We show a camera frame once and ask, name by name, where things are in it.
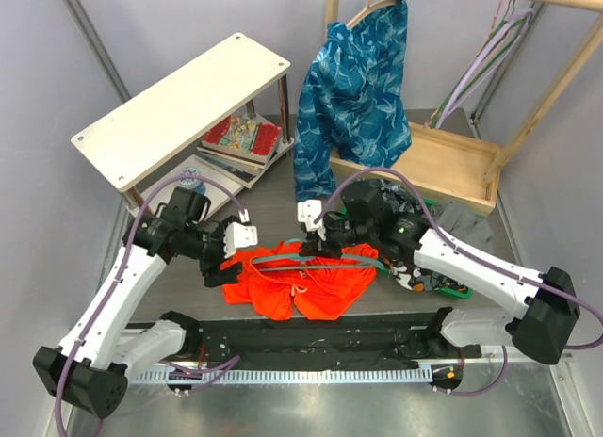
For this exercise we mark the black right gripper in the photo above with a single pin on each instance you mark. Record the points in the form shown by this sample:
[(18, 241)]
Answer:
[(327, 250)]

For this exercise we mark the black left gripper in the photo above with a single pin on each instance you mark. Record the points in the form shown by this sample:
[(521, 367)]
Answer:
[(212, 270)]

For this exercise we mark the teal hanger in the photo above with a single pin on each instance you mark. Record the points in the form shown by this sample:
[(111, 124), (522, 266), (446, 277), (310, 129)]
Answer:
[(284, 256)]

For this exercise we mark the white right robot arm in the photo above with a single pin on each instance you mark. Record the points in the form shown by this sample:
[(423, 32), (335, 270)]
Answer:
[(537, 313)]

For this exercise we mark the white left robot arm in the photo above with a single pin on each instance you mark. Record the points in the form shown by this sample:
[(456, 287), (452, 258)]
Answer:
[(90, 368)]

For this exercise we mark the camouflage orange shorts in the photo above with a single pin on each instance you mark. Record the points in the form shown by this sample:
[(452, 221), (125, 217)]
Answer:
[(420, 279)]

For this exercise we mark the grey shorts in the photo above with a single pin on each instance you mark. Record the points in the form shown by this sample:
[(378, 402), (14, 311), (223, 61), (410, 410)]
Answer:
[(459, 221)]

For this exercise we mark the blue patterned shorts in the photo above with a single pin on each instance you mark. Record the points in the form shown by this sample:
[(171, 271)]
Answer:
[(350, 101)]

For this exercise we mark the wooden hanger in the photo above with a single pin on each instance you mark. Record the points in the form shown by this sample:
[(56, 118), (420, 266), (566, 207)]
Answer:
[(369, 7)]

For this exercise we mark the green hanger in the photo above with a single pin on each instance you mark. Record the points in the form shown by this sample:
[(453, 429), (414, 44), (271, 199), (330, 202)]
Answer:
[(476, 74)]

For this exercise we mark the lilac hanger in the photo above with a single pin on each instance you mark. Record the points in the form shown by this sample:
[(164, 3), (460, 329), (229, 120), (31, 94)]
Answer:
[(480, 60)]

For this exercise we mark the blue patterned tape roll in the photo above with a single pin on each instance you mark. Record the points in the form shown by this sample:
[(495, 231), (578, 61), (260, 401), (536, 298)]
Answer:
[(190, 180)]

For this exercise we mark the stack of books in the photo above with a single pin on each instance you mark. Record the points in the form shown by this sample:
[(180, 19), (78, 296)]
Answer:
[(242, 171)]

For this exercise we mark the red patterned book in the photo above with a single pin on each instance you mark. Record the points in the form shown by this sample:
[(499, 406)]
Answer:
[(244, 138)]

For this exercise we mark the green plastic tray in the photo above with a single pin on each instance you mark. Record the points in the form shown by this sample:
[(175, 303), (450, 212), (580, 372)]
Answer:
[(454, 218)]

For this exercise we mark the white two-tier shelf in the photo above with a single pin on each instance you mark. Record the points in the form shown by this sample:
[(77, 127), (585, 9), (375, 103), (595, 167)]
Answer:
[(139, 137)]

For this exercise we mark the wooden clothes rack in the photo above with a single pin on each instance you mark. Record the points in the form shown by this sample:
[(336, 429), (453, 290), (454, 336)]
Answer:
[(447, 166)]

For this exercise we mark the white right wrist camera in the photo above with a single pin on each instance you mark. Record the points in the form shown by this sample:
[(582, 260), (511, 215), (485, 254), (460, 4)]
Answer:
[(309, 217)]

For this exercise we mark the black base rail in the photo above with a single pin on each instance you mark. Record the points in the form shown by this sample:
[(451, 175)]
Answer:
[(368, 342)]

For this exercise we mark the white slotted cable duct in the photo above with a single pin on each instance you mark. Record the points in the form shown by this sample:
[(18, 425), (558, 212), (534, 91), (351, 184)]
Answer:
[(167, 375)]

